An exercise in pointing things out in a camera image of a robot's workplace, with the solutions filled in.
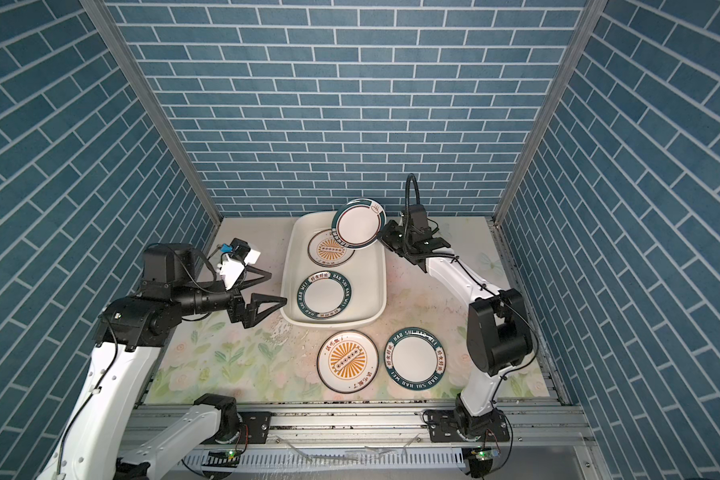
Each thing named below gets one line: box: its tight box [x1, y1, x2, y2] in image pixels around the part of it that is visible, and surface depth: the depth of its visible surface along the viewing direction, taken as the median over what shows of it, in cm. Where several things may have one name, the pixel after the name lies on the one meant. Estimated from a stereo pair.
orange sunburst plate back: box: [307, 229, 356, 268], surface depth 110 cm
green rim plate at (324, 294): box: [297, 270, 353, 320], surface depth 99 cm
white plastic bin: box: [281, 211, 387, 327], surface depth 104 cm
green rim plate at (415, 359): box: [383, 327, 447, 391], surface depth 87 cm
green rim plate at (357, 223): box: [331, 198, 387, 249], surface depth 95 cm
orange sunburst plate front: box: [316, 330, 379, 394], surface depth 86 cm
